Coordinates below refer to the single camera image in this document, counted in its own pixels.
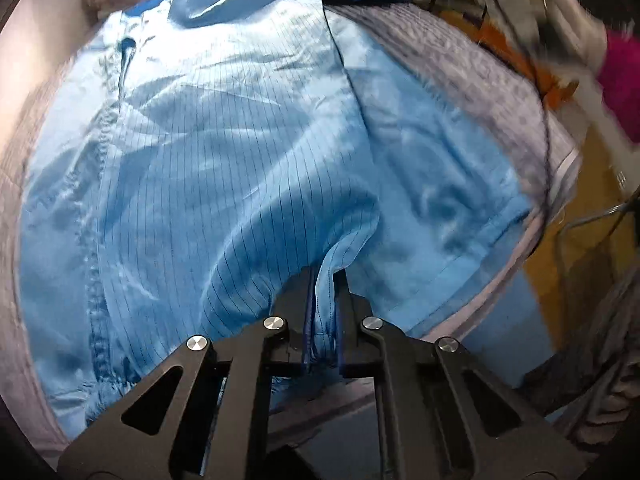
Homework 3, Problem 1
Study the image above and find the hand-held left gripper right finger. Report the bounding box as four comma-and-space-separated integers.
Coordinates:
332, 270, 596, 480

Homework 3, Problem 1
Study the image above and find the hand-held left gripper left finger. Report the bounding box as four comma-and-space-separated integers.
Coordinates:
56, 266, 318, 480

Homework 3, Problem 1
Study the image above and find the light blue jacket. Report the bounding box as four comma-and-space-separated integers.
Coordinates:
17, 0, 533, 431

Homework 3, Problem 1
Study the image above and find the person's right hand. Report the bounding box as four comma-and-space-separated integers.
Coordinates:
505, 0, 608, 68

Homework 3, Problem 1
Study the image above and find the bed with striped sheet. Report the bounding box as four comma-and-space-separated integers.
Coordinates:
0, 2, 586, 441

